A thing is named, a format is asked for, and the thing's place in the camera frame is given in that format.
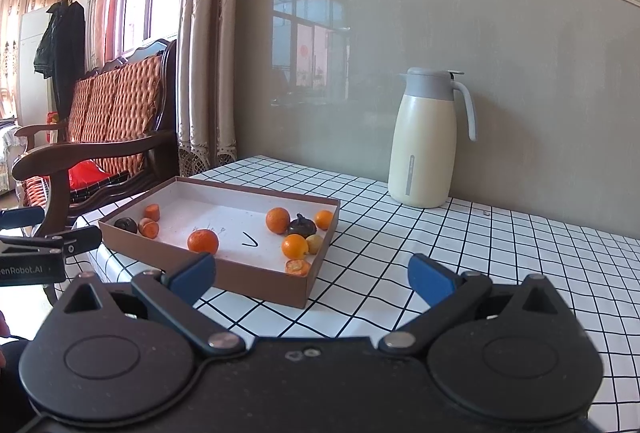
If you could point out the dark purple mangosteen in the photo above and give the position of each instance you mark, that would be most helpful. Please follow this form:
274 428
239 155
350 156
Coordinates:
301 226

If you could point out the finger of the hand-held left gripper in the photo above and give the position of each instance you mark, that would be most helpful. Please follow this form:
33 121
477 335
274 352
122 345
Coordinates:
75 240
20 218

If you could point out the orange woven sofa cushion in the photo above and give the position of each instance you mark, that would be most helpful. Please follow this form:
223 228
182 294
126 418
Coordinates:
120 103

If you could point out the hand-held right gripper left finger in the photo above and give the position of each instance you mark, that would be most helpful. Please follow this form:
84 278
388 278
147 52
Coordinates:
192 278

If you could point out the red bag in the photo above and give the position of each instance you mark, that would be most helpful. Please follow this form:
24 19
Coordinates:
87 175

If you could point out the brown cardboard box white inside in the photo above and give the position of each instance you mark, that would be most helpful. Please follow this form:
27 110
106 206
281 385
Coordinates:
225 213

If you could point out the beige lace-hem curtain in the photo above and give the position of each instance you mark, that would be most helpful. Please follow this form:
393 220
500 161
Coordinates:
210 63

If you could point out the black jacket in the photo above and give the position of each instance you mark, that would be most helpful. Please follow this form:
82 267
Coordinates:
62 53

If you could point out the brown bread roll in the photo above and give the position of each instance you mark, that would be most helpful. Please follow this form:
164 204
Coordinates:
298 267

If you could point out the orange tangerine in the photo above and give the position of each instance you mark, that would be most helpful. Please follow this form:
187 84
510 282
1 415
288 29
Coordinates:
203 241
277 219

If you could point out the small brown bun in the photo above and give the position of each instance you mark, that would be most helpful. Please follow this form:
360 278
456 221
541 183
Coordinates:
148 228

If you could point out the small yellow-orange tangerine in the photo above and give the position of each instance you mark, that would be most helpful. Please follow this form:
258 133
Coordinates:
294 246
324 219

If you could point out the dark wooden sofa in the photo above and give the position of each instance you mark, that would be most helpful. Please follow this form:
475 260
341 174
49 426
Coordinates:
100 150

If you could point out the cream thermos jug grey lid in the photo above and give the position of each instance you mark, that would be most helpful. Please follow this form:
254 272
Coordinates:
425 143

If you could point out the small yellow-green berry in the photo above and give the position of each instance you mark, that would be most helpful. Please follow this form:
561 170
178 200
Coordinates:
314 243

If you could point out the white cabinet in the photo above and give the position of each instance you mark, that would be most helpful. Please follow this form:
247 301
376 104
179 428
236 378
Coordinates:
30 63

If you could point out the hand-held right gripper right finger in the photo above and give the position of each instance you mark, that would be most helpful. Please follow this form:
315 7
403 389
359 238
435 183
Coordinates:
430 275

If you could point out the dark brown round fruit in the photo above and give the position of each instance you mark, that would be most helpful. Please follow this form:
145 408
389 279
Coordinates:
125 225

